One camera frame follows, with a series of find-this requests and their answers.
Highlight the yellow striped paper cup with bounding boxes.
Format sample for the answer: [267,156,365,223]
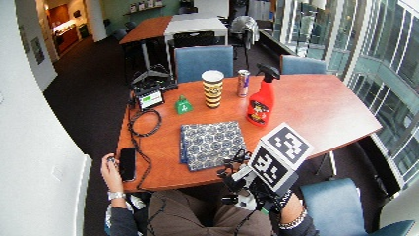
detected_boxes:
[201,69,227,110]

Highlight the white table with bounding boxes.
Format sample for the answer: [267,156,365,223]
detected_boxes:
[164,14,231,47]

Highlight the silver wristwatch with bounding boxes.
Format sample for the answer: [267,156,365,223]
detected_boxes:
[107,191,128,202]

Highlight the person's brown trousers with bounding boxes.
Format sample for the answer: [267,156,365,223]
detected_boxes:
[146,189,279,236]

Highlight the blue patterned folded cloth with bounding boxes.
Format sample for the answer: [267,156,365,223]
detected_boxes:
[179,120,249,172]

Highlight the grey jacket on chair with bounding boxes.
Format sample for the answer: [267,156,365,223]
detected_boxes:
[229,15,263,51]

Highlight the red spray bottle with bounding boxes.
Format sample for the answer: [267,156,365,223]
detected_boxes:
[245,63,283,128]

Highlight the black tripod stand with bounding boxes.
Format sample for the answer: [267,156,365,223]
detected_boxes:
[130,38,180,94]

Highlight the small black screen device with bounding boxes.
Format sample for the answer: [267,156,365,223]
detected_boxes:
[134,88,167,112]

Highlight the black smartphone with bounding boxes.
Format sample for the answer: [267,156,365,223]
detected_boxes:
[119,147,138,183]

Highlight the black office chair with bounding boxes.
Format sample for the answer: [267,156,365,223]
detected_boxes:
[172,30,217,49]

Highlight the beaded bracelet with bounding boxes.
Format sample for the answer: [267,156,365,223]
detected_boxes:
[279,207,309,231]

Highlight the wall shelf with frames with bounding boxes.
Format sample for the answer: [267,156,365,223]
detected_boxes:
[124,1,168,17]

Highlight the small green bell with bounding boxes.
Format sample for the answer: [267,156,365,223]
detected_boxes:
[175,94,196,116]

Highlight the black glove cable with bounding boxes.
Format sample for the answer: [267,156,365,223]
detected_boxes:
[146,196,171,236]

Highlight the white marker cube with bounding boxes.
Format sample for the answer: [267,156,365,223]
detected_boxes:
[251,122,316,193]

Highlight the brown wooden table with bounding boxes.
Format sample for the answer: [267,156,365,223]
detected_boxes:
[119,15,175,46]

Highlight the silver energy drink can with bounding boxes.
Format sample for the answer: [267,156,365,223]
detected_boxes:
[236,69,253,99]

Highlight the framed wall picture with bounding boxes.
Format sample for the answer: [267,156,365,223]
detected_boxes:
[30,36,47,66]

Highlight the blue upholstered chair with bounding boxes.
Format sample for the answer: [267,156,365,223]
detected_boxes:
[280,54,329,76]
[174,44,236,84]
[300,177,417,236]

